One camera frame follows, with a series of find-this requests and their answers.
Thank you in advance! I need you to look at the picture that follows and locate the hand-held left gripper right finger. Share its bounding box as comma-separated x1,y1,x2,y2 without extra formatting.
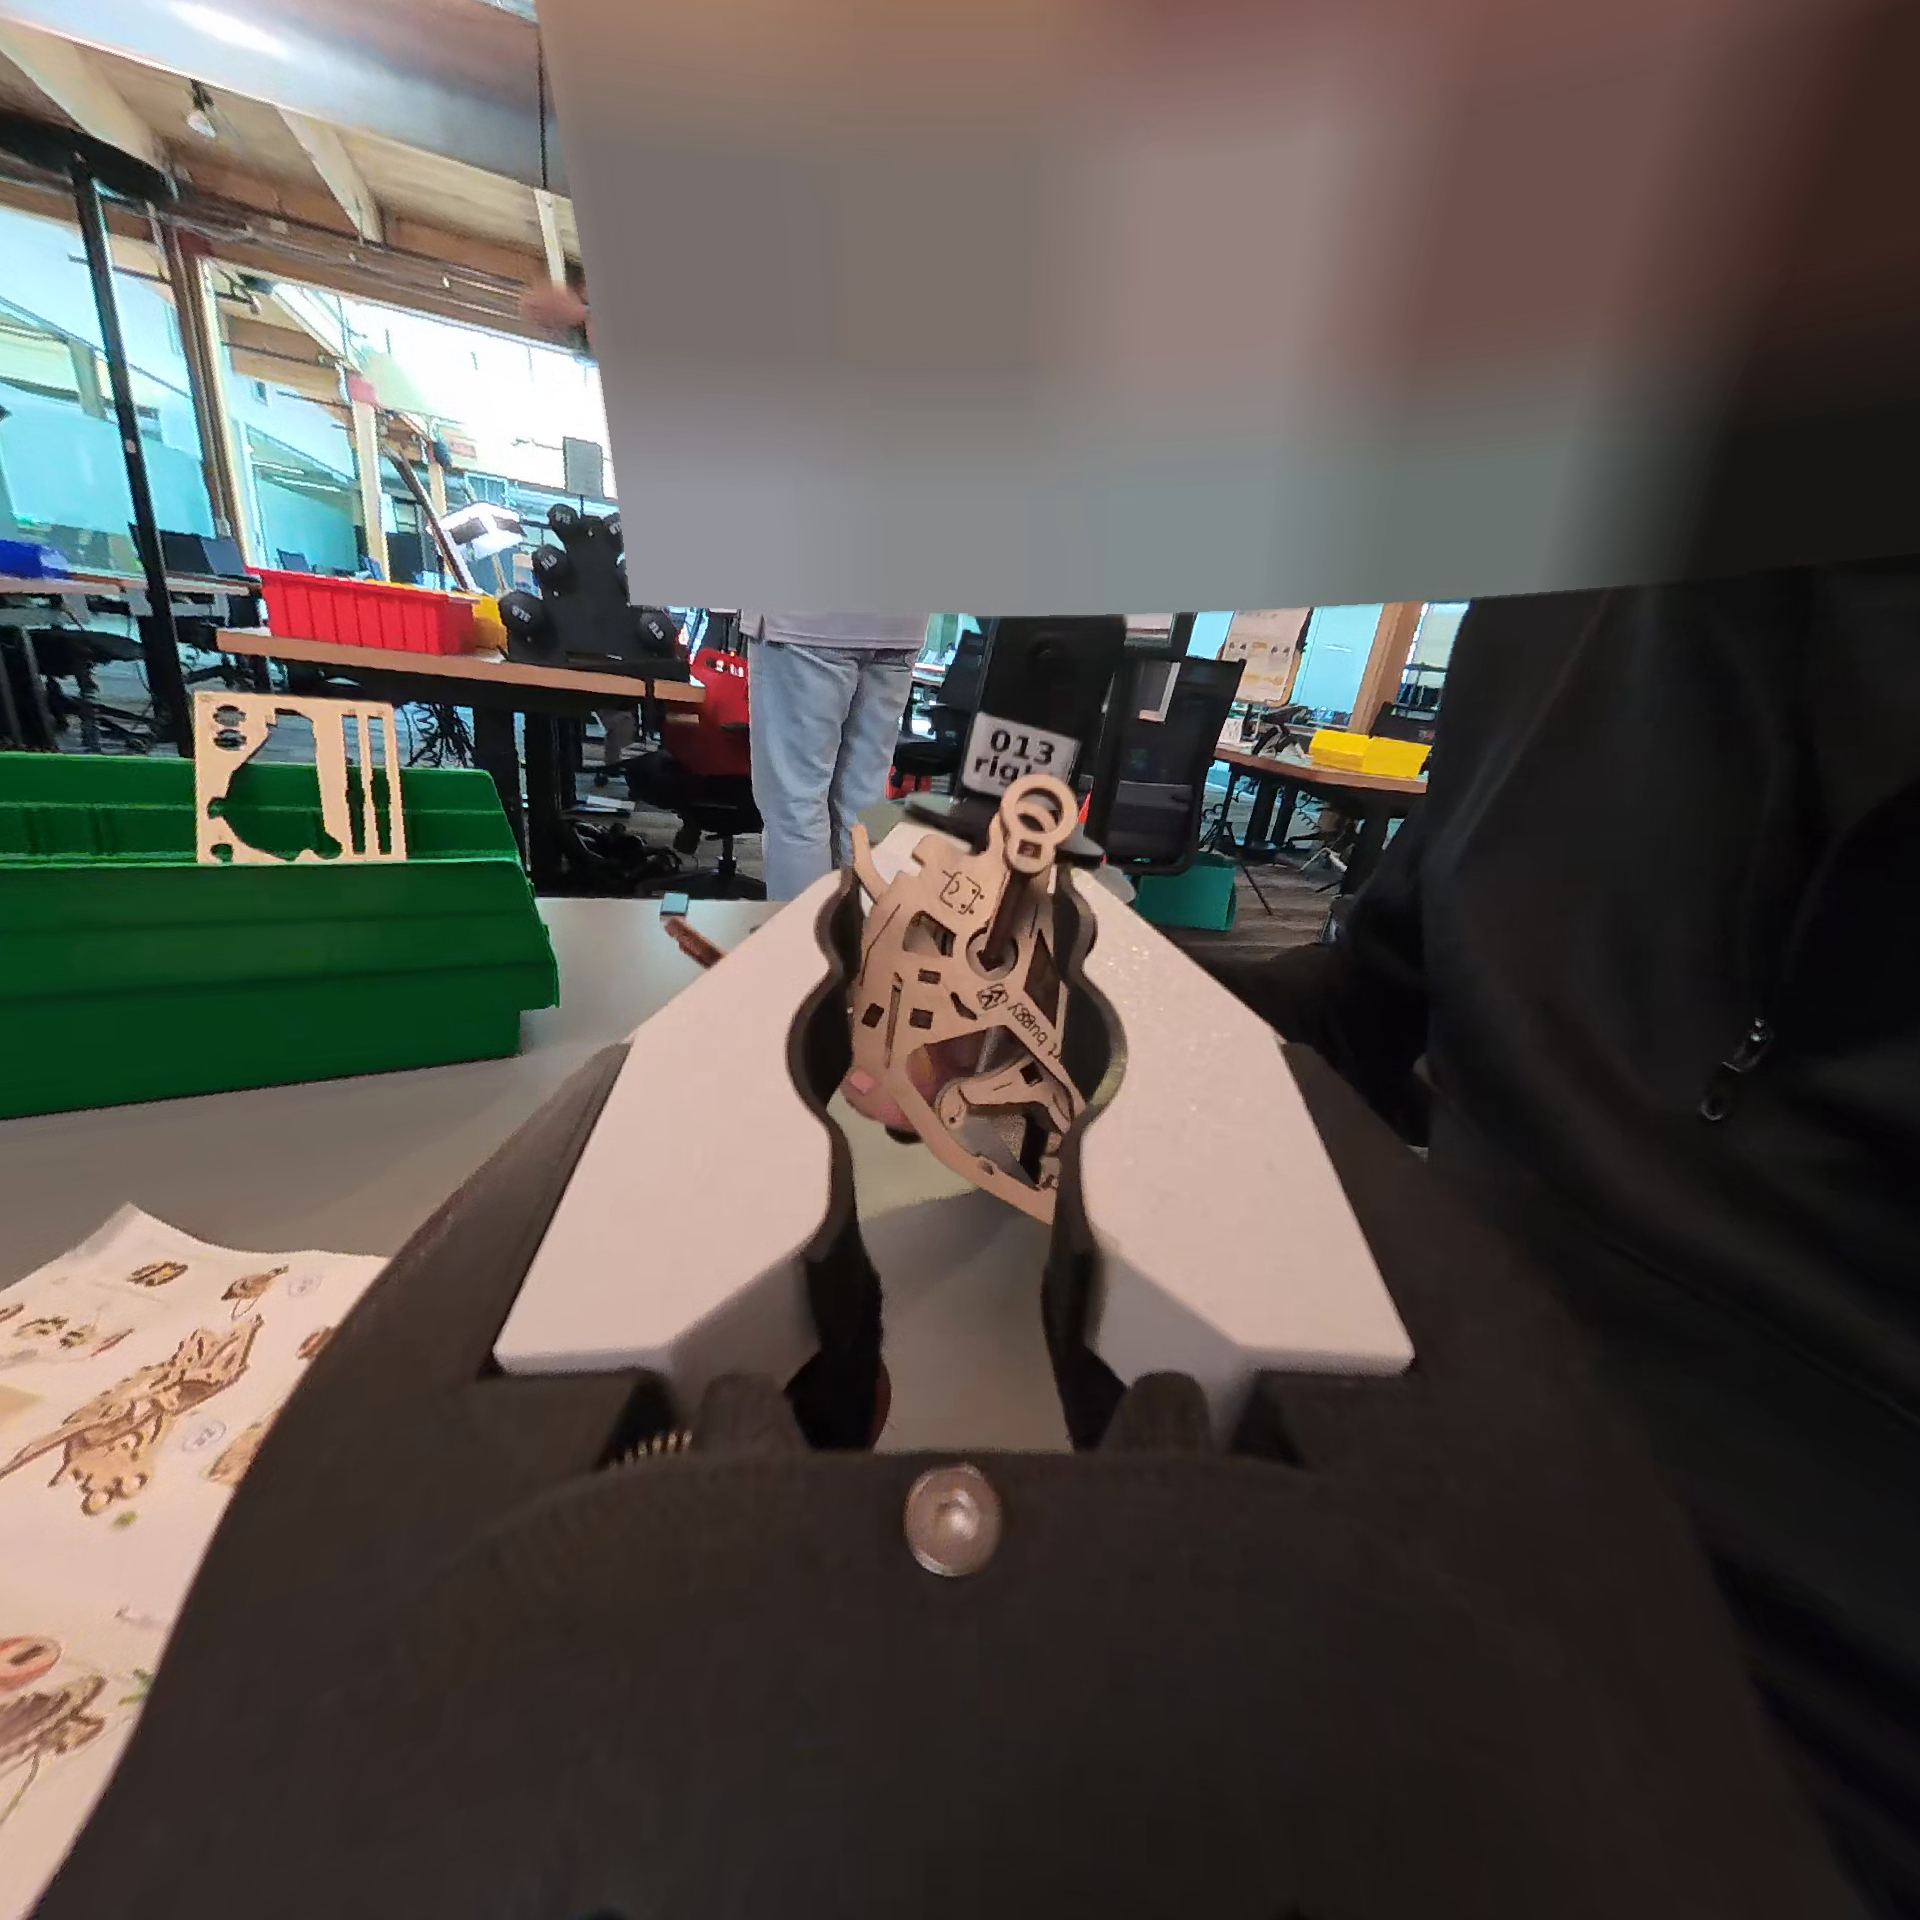
1053,865,1416,1399

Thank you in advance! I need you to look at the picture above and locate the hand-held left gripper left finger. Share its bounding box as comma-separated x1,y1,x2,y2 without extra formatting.
491,870,859,1393

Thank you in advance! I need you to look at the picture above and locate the wooden model chassis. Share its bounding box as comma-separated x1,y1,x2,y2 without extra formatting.
843,772,1094,1227

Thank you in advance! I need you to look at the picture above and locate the black mesh office chair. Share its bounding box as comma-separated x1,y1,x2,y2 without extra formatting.
1094,652,1249,879

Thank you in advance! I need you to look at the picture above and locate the teal storage box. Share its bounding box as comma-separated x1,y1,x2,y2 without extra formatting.
1132,856,1240,931

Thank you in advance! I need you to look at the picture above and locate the wooden top desk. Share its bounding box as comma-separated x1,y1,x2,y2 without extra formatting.
0,566,263,753
1214,748,1426,885
216,628,707,885

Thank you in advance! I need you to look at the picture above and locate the red office chair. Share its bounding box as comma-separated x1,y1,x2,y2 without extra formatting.
629,645,767,885

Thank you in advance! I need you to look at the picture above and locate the black dumbbell rack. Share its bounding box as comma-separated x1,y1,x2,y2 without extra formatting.
499,502,691,669

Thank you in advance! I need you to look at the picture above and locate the wooden cutout sheet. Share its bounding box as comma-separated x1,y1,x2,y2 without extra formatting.
193,689,411,865

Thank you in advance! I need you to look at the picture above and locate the instruction booklet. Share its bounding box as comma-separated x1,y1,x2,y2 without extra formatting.
0,1202,393,1920

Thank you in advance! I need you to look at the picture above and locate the red storage bin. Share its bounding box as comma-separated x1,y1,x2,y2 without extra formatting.
248,566,479,654

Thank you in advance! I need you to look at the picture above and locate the black light stand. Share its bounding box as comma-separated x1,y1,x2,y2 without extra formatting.
66,155,184,758

